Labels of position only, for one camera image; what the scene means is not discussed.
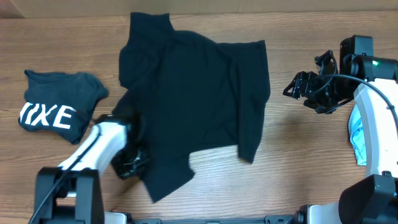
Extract plain black t-shirt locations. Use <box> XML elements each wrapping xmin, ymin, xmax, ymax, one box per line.
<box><xmin>113</xmin><ymin>12</ymin><xmax>271</xmax><ymax>202</ymax></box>

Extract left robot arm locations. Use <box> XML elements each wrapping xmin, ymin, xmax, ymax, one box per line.
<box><xmin>29</xmin><ymin>114</ymin><xmax>149</xmax><ymax>224</ymax></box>

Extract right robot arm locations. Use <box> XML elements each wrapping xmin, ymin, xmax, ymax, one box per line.
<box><xmin>283</xmin><ymin>35</ymin><xmax>397</xmax><ymax>223</ymax></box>

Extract light blue garment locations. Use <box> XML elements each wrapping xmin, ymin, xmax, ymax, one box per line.
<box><xmin>348</xmin><ymin>105</ymin><xmax>366</xmax><ymax>166</ymax></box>

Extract folded black shirt white letters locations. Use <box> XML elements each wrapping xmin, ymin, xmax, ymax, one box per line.
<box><xmin>18</xmin><ymin>70</ymin><xmax>109</xmax><ymax>144</ymax></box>

